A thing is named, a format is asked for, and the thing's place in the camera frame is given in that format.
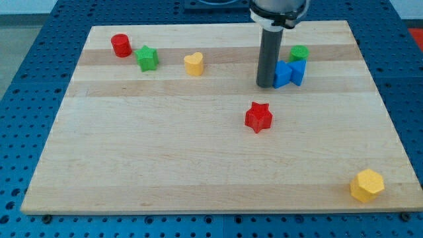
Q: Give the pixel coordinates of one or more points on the yellow heart block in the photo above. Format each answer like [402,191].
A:
[194,64]

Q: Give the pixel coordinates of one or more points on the red star block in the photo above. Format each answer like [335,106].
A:
[258,117]

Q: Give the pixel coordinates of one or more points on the wooden board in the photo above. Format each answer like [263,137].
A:
[165,142]

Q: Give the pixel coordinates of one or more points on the blue cube block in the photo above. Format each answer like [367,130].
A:
[282,74]

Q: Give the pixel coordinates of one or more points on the green star block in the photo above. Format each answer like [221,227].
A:
[147,58]

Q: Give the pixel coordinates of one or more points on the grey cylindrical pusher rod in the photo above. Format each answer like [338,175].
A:
[268,57]

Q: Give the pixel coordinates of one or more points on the blue triangle block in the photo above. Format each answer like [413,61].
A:
[298,71]

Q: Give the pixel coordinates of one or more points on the green cylinder block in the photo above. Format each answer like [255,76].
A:
[298,52]

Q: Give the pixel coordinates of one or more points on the red cylinder block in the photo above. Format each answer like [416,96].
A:
[121,45]

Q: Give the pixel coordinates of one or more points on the yellow hexagon block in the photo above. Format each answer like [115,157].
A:
[366,186]

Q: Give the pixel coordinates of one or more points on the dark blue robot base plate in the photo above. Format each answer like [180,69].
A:
[192,6]

